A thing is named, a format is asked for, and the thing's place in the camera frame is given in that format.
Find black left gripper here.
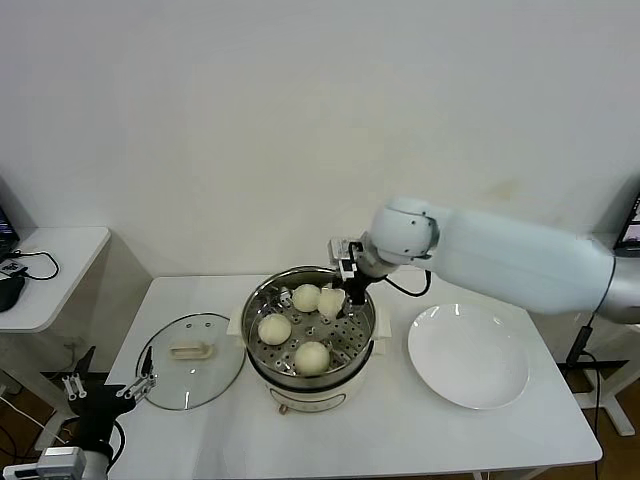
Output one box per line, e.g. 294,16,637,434
60,346,159,454

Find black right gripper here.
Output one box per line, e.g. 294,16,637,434
325,272,386,321

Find white steamed baozi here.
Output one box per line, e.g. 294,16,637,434
293,341,331,377
257,315,292,346
318,288,346,320
291,283,321,314

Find glass pot lid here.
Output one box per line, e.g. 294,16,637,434
135,312,247,411

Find stainless steel steamer basket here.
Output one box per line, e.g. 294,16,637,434
227,264,392,389

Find black floor bar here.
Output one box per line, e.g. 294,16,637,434
557,359,631,372
39,370,109,381

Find cream electric cooker base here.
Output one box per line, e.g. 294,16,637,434
247,334,391,416

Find black computer mouse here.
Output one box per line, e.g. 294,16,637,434
0,273,26,314

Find white round plate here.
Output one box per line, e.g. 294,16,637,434
407,303,531,411

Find open black laptop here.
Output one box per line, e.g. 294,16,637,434
0,177,21,261
613,192,640,254

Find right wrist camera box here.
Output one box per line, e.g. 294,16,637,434
327,237,364,281

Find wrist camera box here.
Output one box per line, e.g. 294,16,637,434
9,446,85,480
327,237,364,281

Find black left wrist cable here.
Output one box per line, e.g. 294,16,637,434
110,422,127,464

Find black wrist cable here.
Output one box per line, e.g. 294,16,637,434
379,269,433,298
110,422,127,464

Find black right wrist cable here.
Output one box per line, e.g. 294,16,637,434
379,269,433,298

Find white floor cable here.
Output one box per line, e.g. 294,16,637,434
0,394,66,442

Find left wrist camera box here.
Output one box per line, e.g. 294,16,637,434
9,446,85,480

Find black floor cable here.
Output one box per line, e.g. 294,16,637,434
0,424,39,464

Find thin black desk cable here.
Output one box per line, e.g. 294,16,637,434
9,249,60,282

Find black power adapter cable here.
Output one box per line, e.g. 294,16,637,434
564,312,607,480

